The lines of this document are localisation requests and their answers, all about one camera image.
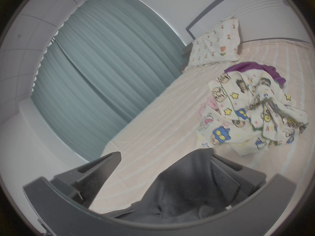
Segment bed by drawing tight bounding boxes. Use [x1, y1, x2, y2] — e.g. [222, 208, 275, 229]
[89, 0, 315, 217]

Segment white printed pyjamas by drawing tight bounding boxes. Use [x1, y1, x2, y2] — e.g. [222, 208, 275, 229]
[196, 69, 309, 157]

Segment grey bedside table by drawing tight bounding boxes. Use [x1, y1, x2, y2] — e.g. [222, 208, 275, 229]
[181, 43, 195, 71]

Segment purple garment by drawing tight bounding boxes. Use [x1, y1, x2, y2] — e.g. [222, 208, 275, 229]
[224, 61, 287, 86]

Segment pink garment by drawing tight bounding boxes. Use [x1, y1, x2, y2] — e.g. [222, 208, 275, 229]
[199, 96, 218, 115]

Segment blue-green curtain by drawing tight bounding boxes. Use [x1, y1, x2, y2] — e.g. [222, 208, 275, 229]
[31, 0, 188, 162]

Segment black garment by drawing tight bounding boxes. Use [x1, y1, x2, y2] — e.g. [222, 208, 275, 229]
[102, 148, 241, 222]

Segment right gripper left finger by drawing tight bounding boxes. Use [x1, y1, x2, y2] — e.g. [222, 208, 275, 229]
[50, 151, 121, 209]

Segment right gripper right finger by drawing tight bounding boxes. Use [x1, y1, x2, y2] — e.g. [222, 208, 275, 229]
[210, 153, 267, 208]

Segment white printed pillow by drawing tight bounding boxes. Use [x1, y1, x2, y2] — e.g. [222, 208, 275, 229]
[185, 17, 241, 70]

